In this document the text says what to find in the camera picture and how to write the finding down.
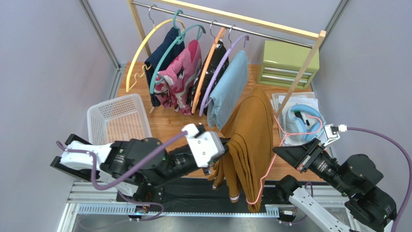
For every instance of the light blue garment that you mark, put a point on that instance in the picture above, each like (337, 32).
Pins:
(227, 92)

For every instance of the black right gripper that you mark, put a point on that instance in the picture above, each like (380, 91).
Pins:
(308, 159)

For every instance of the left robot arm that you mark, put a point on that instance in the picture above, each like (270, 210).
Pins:
(124, 164)

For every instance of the pink patterned garment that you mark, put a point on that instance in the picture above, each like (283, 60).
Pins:
(178, 79)

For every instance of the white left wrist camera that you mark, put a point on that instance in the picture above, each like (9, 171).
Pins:
(200, 142)

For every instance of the green drawer box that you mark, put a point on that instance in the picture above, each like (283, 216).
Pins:
(281, 62)

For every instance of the purple hanger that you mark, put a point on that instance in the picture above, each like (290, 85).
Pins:
(204, 102)

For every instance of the wooden clothes rack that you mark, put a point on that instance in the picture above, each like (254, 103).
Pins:
(318, 38)

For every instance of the brown trousers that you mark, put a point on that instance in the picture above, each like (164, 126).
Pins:
(249, 131)

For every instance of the white plastic basket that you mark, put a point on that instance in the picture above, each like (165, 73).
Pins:
(119, 119)

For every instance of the orange hanger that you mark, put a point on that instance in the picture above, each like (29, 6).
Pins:
(204, 69)

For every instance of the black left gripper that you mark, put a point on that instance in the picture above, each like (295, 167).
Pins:
(206, 169)

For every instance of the light blue headphones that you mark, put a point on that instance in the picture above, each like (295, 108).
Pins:
(296, 122)

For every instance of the pink wire hanger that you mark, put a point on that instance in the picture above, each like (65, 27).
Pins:
(286, 135)

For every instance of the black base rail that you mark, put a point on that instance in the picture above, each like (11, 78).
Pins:
(195, 195)

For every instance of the teal hanger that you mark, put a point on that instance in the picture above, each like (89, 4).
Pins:
(178, 40)

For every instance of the yellow hanger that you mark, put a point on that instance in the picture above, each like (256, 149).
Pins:
(132, 81)

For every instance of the metal rack rod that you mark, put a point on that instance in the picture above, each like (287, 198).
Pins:
(206, 20)

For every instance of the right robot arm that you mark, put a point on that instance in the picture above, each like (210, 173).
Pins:
(356, 178)

